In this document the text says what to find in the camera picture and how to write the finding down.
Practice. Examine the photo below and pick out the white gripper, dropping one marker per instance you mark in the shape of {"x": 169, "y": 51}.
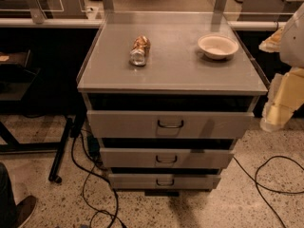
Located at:
{"x": 294, "y": 43}

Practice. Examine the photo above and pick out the grey bottom drawer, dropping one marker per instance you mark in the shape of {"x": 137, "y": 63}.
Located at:
{"x": 163, "y": 181}

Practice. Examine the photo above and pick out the grey drawer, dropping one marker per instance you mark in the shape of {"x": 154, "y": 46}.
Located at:
{"x": 168, "y": 124}
{"x": 166, "y": 158}
{"x": 163, "y": 181}

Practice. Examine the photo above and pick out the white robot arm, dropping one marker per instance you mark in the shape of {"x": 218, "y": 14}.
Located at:
{"x": 289, "y": 43}

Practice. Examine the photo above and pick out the grey drawer cabinet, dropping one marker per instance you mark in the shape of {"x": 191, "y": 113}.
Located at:
{"x": 177, "y": 77}

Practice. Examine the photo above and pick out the grey middle drawer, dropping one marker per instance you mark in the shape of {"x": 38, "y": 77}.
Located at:
{"x": 166, "y": 158}

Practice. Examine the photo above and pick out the grey top drawer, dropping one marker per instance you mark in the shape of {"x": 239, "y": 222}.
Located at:
{"x": 168, "y": 124}

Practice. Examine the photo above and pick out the white bowl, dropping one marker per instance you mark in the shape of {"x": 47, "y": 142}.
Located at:
{"x": 217, "y": 47}

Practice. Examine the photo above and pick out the crushed gold can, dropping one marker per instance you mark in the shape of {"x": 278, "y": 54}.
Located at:
{"x": 140, "y": 51}

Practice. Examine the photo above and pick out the dark trouser leg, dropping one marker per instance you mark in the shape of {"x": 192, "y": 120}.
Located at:
{"x": 8, "y": 213}

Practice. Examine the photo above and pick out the black table frame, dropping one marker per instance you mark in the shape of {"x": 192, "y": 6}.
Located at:
{"x": 15, "y": 81}

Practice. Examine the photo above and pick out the white horizontal rail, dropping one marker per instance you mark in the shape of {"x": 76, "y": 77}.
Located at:
{"x": 95, "y": 24}

